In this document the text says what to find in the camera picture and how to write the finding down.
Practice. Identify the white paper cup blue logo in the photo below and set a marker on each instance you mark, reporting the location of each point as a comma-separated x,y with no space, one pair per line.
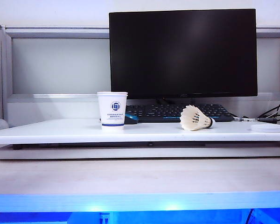
112,112

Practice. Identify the white feather shuttlecock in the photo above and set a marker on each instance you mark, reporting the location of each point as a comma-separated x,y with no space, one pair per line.
193,118

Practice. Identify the black and blue computer mouse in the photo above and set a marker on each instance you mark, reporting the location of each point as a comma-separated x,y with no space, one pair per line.
130,118

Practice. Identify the white raised desk board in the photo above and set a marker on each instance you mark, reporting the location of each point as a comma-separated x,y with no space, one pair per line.
140,133

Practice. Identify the black keyboard with blue trim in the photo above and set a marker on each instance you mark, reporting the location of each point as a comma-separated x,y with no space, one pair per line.
177,111

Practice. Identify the black computer monitor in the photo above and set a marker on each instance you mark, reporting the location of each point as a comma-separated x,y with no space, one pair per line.
183,53

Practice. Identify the grey framed partition panel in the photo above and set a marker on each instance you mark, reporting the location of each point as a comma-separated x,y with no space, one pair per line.
60,65

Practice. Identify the black and silver pen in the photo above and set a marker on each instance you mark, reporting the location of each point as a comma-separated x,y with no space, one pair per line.
254,119

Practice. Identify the clear round plastic lid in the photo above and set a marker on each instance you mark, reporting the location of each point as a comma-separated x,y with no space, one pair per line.
267,128

